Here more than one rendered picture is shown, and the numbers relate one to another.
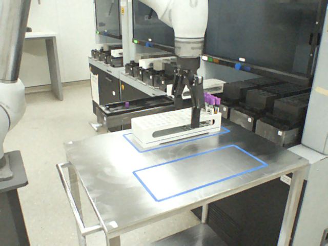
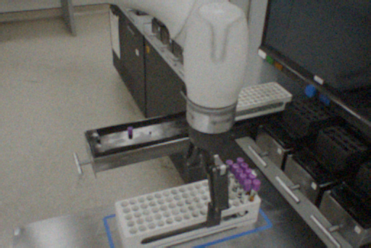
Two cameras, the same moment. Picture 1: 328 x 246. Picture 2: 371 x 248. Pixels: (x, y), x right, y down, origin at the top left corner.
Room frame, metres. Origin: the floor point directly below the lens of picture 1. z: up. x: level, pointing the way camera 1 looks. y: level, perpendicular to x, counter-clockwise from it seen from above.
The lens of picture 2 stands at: (0.33, -0.09, 1.47)
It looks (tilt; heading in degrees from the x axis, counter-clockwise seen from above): 35 degrees down; 7
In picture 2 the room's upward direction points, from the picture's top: 2 degrees clockwise
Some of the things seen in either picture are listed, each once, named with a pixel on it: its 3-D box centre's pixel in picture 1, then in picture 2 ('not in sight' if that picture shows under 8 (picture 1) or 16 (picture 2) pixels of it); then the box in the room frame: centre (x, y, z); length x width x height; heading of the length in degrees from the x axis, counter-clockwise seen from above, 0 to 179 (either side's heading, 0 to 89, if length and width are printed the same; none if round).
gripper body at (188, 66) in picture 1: (188, 70); (208, 141); (0.92, -0.08, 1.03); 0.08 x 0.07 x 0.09; 28
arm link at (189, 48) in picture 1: (188, 46); (211, 109); (0.92, -0.08, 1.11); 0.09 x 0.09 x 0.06
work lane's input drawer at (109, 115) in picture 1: (166, 105); (191, 130); (1.31, -0.01, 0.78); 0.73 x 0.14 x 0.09; 121
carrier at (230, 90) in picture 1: (232, 91); (297, 120); (1.32, -0.32, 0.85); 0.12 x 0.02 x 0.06; 31
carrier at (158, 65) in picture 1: (158, 65); not in sight; (1.93, 0.04, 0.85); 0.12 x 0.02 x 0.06; 31
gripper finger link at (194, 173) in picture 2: (178, 107); (193, 178); (0.97, -0.05, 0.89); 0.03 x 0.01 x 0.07; 118
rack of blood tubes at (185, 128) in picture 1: (177, 124); (188, 212); (0.90, -0.05, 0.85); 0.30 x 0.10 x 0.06; 118
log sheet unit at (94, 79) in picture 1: (94, 87); (113, 32); (2.91, 0.73, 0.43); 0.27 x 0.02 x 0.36; 31
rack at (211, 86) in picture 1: (197, 89); (243, 104); (1.40, -0.16, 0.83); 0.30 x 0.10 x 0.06; 121
